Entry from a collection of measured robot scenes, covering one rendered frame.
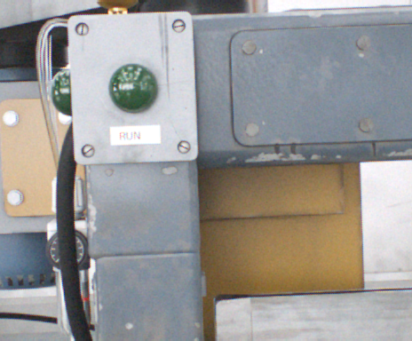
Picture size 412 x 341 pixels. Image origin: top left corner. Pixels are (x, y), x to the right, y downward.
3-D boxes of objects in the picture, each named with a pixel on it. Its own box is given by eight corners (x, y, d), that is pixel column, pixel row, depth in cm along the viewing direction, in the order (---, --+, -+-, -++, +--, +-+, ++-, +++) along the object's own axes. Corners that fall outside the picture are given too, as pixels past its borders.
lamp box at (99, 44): (75, 165, 55) (67, 15, 55) (83, 162, 60) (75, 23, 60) (198, 160, 56) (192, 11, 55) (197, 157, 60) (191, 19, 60)
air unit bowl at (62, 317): (56, 339, 82) (52, 271, 81) (60, 332, 85) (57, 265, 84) (90, 337, 82) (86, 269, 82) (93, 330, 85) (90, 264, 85)
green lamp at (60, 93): (47, 116, 56) (44, 67, 56) (54, 117, 59) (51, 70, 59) (89, 115, 56) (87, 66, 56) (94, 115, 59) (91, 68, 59)
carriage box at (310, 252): (118, 368, 91) (103, 48, 89) (136, 302, 124) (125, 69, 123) (367, 356, 91) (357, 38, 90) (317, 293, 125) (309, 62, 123)
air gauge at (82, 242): (46, 273, 80) (43, 230, 80) (49, 269, 82) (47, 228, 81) (89, 271, 80) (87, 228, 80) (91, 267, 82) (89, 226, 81)
